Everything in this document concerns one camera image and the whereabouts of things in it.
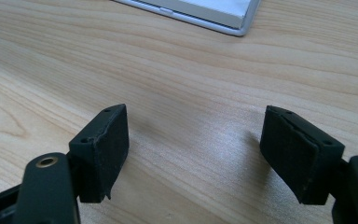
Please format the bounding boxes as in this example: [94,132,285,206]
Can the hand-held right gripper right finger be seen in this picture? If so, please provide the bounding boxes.
[258,105,346,206]

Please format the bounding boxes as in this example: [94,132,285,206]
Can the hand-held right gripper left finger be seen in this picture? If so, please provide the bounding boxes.
[68,103,131,204]

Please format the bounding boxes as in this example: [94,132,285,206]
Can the white wire two-tier rack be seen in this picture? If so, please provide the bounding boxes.
[111,0,262,38]

